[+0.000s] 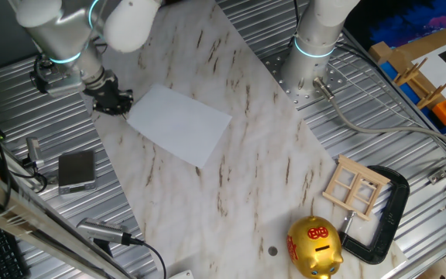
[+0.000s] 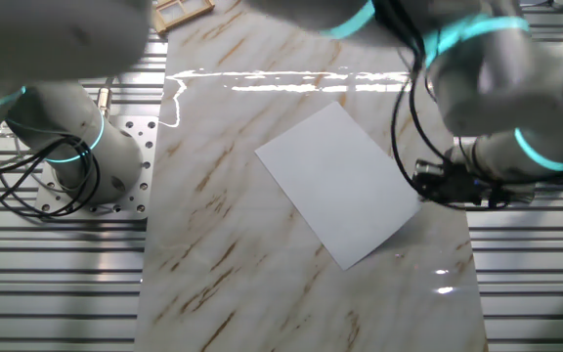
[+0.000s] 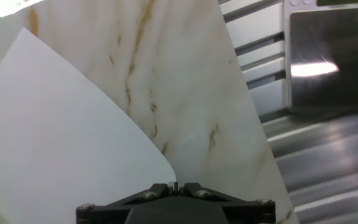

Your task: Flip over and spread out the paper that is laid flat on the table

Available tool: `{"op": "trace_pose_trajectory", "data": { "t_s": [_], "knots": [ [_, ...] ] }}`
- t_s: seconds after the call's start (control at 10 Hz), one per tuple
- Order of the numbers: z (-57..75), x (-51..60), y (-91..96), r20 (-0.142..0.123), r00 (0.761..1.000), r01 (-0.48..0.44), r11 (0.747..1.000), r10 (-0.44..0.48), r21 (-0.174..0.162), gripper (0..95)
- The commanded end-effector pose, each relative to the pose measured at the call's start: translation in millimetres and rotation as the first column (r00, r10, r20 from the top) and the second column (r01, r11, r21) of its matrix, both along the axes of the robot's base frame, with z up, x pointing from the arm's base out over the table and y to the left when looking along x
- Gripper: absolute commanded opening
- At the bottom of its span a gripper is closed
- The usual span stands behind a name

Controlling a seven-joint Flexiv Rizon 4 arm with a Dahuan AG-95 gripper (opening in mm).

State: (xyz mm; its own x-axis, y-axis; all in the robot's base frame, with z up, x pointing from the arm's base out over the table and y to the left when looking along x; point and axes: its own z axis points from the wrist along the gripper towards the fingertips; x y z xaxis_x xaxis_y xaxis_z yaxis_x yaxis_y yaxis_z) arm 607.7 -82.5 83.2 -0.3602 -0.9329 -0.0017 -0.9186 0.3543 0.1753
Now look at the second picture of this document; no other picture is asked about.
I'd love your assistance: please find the grey cable with metal connector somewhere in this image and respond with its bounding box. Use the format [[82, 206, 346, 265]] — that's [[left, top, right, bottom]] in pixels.
[[96, 75, 116, 118]]

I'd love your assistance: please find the thin black cable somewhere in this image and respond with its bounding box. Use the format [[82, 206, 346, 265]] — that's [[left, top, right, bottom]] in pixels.
[[408, 48, 456, 167]]

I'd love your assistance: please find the thick black braided cable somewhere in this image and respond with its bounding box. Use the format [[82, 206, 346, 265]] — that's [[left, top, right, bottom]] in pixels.
[[390, 48, 458, 211]]

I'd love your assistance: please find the small wooden window frame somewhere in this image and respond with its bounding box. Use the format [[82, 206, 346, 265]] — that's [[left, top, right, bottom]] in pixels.
[[152, 0, 216, 35]]

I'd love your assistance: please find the white paper sheet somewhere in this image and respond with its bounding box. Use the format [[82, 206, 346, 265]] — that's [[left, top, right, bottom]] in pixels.
[[254, 101, 423, 272]]

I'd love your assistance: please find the black cable bundle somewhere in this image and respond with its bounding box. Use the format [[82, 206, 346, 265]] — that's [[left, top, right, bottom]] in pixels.
[[0, 134, 102, 219]]

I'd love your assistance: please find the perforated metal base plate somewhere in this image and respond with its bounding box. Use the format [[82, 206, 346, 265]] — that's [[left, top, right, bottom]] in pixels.
[[34, 115, 159, 221]]

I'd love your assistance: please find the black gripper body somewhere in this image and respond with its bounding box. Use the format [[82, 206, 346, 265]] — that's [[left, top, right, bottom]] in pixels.
[[435, 163, 513, 209]]

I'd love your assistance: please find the marble pattern table board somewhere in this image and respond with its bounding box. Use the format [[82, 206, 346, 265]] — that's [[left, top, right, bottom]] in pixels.
[[133, 0, 489, 352]]

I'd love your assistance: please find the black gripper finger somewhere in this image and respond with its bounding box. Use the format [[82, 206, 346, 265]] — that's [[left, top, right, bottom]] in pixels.
[[415, 159, 447, 177], [411, 174, 441, 202]]

